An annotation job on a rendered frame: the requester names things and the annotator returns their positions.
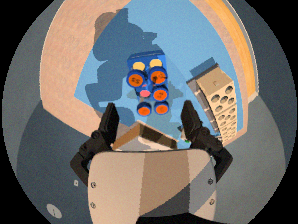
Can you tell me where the light blue bench mat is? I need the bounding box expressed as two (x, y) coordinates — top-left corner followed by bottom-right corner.
(74, 0), (243, 149)

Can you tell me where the blue tube rack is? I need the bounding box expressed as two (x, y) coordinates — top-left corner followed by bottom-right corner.
(127, 50), (167, 102)

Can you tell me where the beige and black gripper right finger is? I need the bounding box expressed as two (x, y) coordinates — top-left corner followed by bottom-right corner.
(181, 100), (233, 183)

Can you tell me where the clear conical tube with red liquid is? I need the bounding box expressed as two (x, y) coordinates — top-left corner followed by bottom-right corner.
(154, 99), (169, 115)

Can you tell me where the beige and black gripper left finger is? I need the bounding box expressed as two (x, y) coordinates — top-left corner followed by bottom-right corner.
(70, 102), (119, 187)

